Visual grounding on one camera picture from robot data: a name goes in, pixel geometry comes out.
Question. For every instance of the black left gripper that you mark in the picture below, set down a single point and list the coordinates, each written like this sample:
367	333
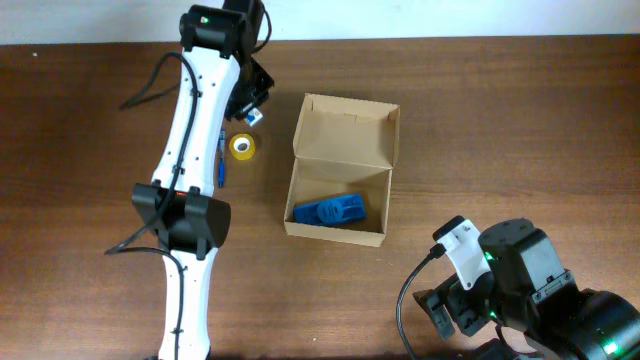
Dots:
245	100

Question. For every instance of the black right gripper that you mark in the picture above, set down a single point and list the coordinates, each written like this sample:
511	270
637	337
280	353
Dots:
451	307

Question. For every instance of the small white blue box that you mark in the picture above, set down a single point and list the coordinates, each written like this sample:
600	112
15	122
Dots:
253	117

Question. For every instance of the brown cardboard box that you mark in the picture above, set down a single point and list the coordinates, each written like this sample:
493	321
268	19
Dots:
344	146

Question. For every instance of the blue plastic case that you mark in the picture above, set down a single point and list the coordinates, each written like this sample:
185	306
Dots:
332	212

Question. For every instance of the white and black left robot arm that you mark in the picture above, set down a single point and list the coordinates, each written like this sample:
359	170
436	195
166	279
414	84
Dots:
220	80

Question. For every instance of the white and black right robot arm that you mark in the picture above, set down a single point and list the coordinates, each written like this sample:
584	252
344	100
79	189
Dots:
510	275

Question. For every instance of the yellow tape roll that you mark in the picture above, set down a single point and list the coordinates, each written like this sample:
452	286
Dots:
242	147

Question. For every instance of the blue ballpoint pen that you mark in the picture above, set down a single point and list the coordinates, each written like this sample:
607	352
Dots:
221	158

